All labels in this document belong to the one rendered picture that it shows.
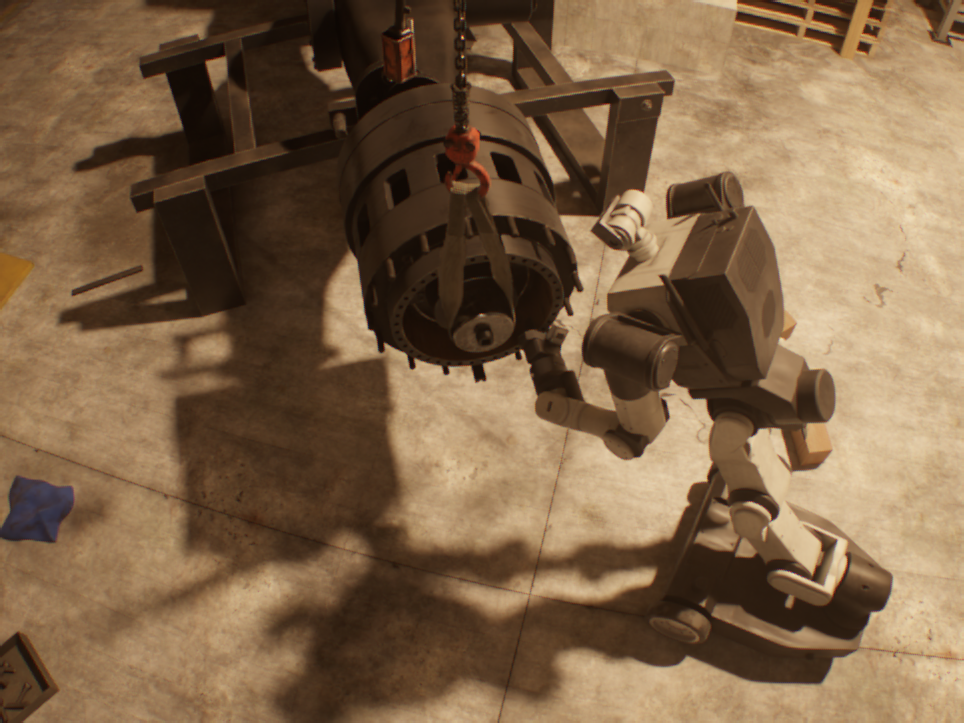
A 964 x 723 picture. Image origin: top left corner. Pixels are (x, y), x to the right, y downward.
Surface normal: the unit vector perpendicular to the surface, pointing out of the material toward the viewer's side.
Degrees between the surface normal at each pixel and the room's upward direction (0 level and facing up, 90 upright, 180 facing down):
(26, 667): 0
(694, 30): 90
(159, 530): 0
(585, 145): 0
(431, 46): 27
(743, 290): 49
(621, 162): 90
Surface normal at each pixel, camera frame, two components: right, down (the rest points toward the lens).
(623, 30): -0.24, 0.79
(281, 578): 0.00, -0.58
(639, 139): 0.31, 0.78
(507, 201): 0.34, -0.60
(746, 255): 0.66, -0.07
